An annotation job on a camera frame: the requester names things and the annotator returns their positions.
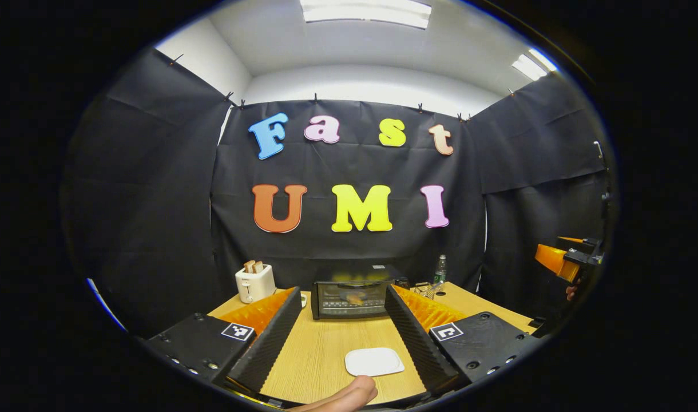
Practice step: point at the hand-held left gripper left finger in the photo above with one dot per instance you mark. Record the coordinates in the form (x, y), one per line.
(266, 343)

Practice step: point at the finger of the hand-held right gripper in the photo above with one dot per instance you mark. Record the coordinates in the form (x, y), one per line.
(555, 258)
(571, 239)

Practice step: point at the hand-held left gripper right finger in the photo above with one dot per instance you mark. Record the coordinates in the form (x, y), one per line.
(415, 337)

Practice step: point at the golden croissant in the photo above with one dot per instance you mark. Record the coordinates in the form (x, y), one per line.
(356, 298)

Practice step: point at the black electric oven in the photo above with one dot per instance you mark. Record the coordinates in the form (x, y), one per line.
(332, 306)

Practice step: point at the white plate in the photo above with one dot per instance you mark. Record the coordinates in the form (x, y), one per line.
(375, 361)

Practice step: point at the silver utensil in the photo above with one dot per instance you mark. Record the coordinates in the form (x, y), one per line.
(436, 286)

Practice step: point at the white toaster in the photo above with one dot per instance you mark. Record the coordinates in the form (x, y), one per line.
(254, 286)

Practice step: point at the green plastic bottle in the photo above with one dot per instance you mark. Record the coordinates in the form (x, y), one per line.
(440, 272)

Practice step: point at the small ceiling light panel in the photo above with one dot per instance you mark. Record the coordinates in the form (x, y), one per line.
(533, 64)

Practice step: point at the black backdrop cloth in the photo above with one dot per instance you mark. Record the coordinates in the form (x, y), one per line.
(154, 200)

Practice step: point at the large ceiling light panel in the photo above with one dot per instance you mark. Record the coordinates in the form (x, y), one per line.
(366, 12)

